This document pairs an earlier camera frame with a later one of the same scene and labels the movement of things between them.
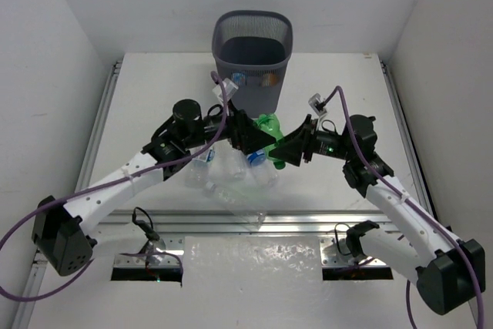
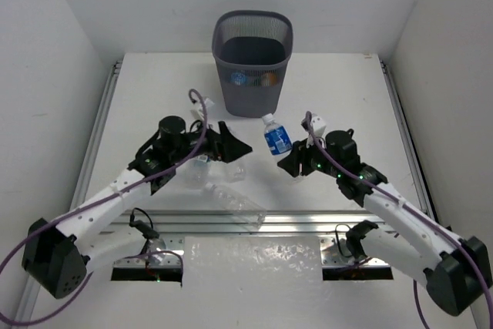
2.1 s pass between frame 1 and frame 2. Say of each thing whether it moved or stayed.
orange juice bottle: stayed
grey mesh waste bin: stayed
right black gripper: moved
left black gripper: moved
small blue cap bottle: stayed
